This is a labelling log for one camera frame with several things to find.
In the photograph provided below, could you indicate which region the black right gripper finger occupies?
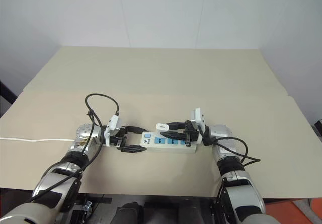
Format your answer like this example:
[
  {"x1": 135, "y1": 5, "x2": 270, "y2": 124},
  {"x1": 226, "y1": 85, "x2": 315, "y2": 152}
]
[
  {"x1": 160, "y1": 130, "x2": 188, "y2": 140},
  {"x1": 167, "y1": 121, "x2": 188, "y2": 130}
]

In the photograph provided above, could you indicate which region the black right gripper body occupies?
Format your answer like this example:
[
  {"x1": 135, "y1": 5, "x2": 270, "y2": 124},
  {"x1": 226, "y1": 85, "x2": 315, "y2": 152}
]
[{"x1": 184, "y1": 119, "x2": 201, "y2": 146}]

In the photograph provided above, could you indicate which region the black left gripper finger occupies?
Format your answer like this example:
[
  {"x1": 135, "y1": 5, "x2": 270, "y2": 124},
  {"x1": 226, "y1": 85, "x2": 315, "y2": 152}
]
[
  {"x1": 120, "y1": 145, "x2": 147, "y2": 154},
  {"x1": 125, "y1": 125, "x2": 149, "y2": 135}
]

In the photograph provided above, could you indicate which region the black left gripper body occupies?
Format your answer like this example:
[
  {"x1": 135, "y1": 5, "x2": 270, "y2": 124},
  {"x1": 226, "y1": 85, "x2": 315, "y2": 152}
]
[{"x1": 110, "y1": 125, "x2": 129, "y2": 150}]

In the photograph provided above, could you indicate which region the white blue power strip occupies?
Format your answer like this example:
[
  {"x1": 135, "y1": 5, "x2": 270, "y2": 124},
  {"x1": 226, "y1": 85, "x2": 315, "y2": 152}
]
[{"x1": 139, "y1": 130, "x2": 197, "y2": 155}]

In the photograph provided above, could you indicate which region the dark rounded shape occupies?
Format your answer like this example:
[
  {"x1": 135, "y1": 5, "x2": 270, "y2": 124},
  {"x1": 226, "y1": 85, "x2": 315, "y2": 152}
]
[{"x1": 117, "y1": 201, "x2": 141, "y2": 224}]

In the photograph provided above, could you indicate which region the dark grey box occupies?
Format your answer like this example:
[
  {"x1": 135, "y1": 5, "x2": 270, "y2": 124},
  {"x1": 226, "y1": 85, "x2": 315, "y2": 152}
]
[{"x1": 311, "y1": 119, "x2": 322, "y2": 144}]

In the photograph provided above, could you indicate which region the orange red object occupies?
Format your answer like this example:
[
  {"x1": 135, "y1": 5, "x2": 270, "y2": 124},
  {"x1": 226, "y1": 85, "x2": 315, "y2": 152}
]
[{"x1": 263, "y1": 198, "x2": 322, "y2": 224}]

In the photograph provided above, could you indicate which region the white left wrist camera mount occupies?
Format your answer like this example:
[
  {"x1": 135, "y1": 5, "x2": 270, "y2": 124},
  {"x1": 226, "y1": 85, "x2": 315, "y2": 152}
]
[{"x1": 104, "y1": 114, "x2": 122, "y2": 147}]

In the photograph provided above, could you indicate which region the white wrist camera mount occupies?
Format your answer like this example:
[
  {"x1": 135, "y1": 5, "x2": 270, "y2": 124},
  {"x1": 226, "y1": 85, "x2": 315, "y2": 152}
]
[
  {"x1": 104, "y1": 114, "x2": 122, "y2": 147},
  {"x1": 189, "y1": 107, "x2": 206, "y2": 144}
]

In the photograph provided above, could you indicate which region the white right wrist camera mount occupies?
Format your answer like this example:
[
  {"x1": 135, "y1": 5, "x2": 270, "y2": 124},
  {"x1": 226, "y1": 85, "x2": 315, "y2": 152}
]
[{"x1": 189, "y1": 107, "x2": 206, "y2": 144}]

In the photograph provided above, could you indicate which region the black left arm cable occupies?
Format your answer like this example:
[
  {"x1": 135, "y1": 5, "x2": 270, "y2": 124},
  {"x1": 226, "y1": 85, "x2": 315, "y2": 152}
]
[{"x1": 30, "y1": 93, "x2": 121, "y2": 202}]

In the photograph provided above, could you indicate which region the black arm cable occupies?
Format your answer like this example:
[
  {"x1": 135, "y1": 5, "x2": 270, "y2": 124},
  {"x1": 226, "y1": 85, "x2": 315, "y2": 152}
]
[
  {"x1": 30, "y1": 93, "x2": 121, "y2": 202},
  {"x1": 201, "y1": 127, "x2": 261, "y2": 209}
]

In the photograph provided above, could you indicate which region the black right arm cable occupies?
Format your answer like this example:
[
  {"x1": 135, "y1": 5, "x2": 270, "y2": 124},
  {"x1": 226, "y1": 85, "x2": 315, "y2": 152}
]
[{"x1": 201, "y1": 127, "x2": 261, "y2": 209}]

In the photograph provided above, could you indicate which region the white power strip cord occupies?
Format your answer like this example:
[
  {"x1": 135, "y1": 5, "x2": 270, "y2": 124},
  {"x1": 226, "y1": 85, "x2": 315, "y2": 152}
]
[{"x1": 0, "y1": 136, "x2": 76, "y2": 143}]

